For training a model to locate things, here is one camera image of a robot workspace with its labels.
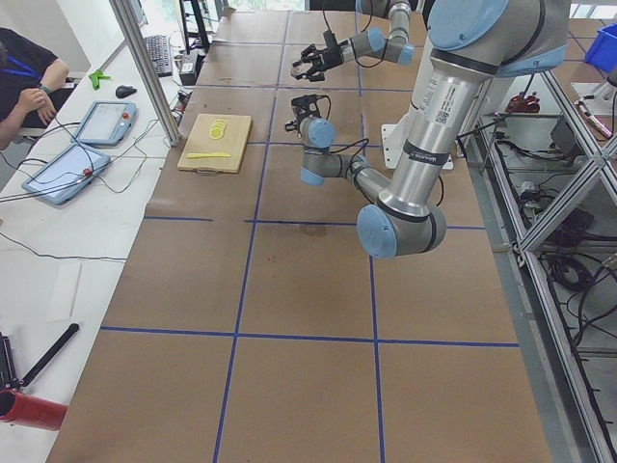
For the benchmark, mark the seated person black shirt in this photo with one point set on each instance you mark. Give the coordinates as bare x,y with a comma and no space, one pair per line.
32,78

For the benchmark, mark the blue plastic bin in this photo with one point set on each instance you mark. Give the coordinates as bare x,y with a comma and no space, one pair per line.
602,53

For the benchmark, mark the black keyboard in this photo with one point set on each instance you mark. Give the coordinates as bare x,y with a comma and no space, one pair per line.
160,53

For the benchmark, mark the black computer mouse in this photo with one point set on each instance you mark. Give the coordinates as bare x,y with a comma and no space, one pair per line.
123,91

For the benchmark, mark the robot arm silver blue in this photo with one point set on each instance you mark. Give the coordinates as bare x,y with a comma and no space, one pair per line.
468,43
381,29

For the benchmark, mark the aluminium frame post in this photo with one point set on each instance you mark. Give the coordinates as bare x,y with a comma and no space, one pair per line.
134,39

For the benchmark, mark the bamboo cutting board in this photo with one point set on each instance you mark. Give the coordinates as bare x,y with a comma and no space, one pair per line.
236,135

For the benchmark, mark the white flat strip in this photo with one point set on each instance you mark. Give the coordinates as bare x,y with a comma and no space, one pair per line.
64,292

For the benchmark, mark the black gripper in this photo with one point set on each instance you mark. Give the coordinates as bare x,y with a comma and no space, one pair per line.
300,116
330,56

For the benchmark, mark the far teach pendant tablet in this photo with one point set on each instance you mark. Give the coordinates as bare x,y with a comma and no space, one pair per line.
106,123

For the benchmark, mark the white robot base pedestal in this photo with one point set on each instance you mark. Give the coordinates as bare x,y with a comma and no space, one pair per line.
395,135

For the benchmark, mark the near teach pendant tablet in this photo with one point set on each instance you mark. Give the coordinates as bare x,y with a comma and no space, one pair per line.
67,174

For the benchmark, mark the yellow plastic knife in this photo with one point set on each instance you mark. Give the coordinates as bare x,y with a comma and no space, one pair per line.
213,154

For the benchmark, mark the red cylinder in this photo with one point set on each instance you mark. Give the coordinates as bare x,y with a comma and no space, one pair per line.
31,411

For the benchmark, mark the teach pendant tablet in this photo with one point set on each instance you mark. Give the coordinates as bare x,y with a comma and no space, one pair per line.
67,174
106,123

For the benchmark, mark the green plastic clamp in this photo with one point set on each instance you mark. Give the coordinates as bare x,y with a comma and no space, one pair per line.
97,77

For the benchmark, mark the glass beaker shaker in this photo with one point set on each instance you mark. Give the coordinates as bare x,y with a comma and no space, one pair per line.
299,73

